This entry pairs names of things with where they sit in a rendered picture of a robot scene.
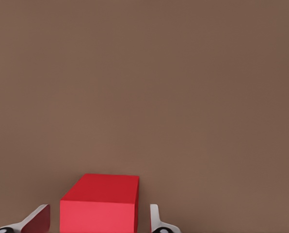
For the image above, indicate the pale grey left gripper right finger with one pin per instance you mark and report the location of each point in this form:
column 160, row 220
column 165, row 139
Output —
column 155, row 218

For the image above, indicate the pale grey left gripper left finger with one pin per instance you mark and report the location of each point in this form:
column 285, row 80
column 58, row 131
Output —
column 36, row 218

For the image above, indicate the red wooden cube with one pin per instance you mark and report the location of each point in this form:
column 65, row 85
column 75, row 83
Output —
column 98, row 208

